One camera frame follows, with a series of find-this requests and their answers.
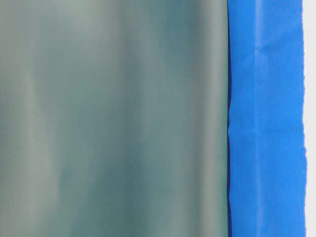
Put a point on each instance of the yellow white striped towel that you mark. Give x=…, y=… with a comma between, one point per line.
x=309, y=112

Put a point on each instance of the blue cloth table cover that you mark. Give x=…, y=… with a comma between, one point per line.
x=266, y=135

